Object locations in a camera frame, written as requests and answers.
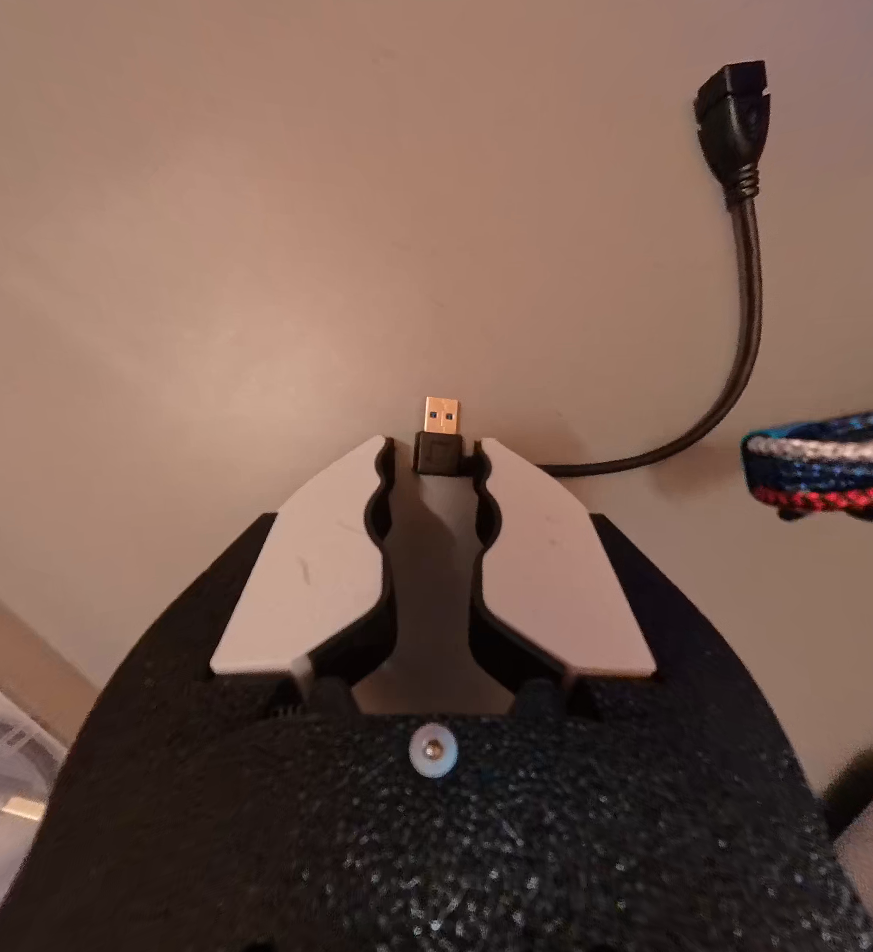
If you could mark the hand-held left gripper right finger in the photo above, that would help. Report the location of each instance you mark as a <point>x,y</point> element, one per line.
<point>555,573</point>

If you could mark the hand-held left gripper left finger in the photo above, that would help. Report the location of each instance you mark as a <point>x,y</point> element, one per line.
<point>302,573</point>

